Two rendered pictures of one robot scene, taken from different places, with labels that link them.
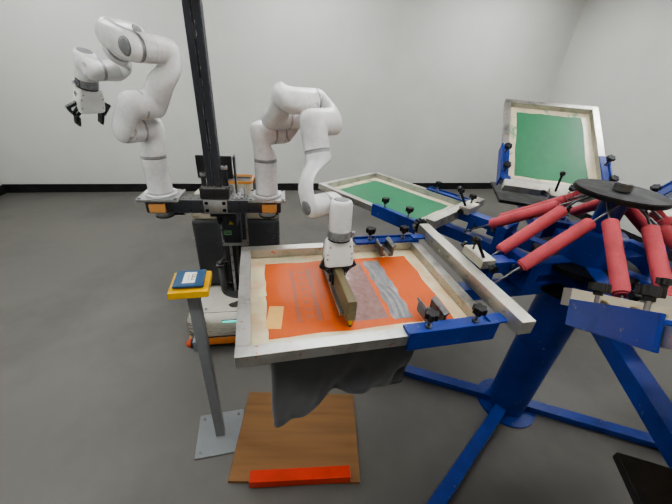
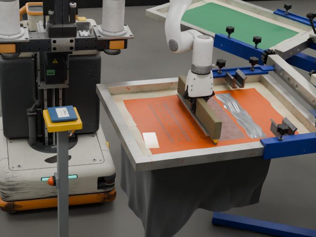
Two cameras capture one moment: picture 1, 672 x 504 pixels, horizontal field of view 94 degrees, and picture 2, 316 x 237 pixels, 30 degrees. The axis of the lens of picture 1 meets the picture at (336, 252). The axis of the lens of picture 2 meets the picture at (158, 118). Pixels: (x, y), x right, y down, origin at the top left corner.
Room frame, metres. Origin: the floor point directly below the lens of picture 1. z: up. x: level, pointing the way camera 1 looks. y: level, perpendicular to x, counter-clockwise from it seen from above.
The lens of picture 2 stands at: (-1.08, 0.34, 2.12)
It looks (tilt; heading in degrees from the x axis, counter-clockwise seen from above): 30 degrees down; 354
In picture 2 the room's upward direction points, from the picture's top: 5 degrees clockwise
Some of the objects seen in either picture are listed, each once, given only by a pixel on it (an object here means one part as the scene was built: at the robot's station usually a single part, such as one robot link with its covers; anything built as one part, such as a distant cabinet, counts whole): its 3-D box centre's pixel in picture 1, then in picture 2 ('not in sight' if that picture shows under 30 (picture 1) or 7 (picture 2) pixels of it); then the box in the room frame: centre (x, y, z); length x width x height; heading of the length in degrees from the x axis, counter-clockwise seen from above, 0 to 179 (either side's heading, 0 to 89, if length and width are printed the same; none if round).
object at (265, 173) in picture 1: (266, 177); (112, 12); (1.35, 0.33, 1.21); 0.16 x 0.13 x 0.15; 12
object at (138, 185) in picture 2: (271, 340); (136, 171); (0.85, 0.22, 0.74); 0.45 x 0.03 x 0.43; 15
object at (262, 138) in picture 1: (266, 140); not in sight; (1.34, 0.32, 1.37); 0.13 x 0.10 x 0.16; 129
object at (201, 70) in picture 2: (341, 233); (202, 66); (0.93, -0.01, 1.18); 0.09 x 0.07 x 0.03; 106
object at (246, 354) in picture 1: (351, 284); (209, 113); (0.93, -0.07, 0.97); 0.79 x 0.58 x 0.04; 105
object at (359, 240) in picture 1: (385, 244); (235, 76); (1.26, -0.22, 0.97); 0.30 x 0.05 x 0.07; 105
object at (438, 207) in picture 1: (413, 189); (258, 15); (1.84, -0.44, 1.05); 1.08 x 0.61 x 0.23; 45
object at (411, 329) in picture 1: (449, 330); (297, 143); (0.72, -0.37, 0.97); 0.30 x 0.05 x 0.07; 105
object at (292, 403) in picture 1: (345, 376); (209, 193); (0.72, -0.07, 0.74); 0.46 x 0.04 x 0.42; 105
